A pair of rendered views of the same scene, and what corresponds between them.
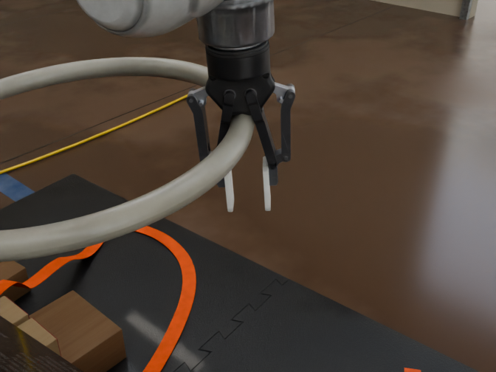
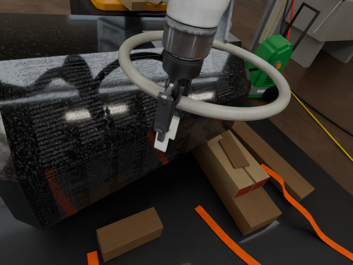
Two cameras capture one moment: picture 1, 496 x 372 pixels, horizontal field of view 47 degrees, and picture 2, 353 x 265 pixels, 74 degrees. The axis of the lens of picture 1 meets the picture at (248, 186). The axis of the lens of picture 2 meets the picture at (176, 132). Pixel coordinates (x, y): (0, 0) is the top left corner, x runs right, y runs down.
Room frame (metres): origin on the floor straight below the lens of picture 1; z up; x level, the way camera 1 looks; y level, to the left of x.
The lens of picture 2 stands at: (0.77, -0.39, 1.29)
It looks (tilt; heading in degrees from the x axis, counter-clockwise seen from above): 44 degrees down; 102
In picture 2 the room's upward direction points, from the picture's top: 15 degrees clockwise
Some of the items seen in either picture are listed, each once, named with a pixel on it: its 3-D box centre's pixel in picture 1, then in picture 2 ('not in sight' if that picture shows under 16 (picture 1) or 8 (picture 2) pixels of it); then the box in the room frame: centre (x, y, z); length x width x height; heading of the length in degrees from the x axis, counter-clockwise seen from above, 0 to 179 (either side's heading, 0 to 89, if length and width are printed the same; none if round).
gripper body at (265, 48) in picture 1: (239, 77); (179, 74); (0.66, 0.01, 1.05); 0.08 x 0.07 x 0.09; 88
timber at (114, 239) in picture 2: not in sight; (130, 233); (0.58, 0.05, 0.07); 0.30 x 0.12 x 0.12; 51
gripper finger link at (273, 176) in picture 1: (279, 166); (160, 134); (0.66, -0.04, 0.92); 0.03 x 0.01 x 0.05; 88
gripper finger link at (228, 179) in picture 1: (229, 184); (171, 126); (0.66, 0.03, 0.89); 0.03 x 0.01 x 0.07; 178
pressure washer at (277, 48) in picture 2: not in sight; (272, 54); (0.96, 1.95, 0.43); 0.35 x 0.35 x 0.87; 37
